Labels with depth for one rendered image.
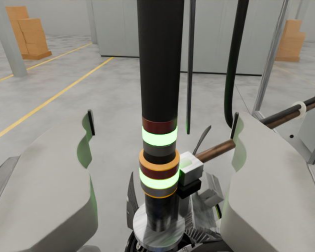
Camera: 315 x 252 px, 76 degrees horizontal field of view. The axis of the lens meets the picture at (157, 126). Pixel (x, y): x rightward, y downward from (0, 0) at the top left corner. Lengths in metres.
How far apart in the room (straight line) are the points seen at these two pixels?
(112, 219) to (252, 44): 5.16
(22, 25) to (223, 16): 6.23
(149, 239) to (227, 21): 5.63
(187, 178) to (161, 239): 0.09
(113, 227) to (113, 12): 6.72
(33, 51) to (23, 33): 0.59
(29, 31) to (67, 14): 6.08
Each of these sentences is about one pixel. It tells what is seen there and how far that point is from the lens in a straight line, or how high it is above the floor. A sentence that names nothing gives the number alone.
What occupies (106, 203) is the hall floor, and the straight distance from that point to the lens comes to 2.22.
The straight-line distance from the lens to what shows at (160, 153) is 0.19.
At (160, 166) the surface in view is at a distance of 0.20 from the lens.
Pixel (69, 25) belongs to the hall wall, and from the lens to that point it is 14.30.
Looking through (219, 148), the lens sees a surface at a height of 1.55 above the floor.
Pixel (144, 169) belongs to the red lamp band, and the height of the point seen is 1.57.
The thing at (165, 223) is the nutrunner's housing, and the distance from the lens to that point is 0.28.
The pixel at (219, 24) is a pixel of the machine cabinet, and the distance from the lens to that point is 5.76.
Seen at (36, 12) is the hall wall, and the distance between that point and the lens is 15.30.
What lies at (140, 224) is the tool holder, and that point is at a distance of 0.30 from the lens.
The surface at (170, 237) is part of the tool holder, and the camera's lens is 0.29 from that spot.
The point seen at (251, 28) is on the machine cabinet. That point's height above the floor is 1.17.
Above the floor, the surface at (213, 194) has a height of 1.14.
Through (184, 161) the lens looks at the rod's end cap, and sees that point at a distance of 0.25.
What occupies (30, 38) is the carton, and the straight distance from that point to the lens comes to 8.54.
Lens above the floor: 1.72
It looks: 32 degrees down
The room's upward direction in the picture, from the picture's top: straight up
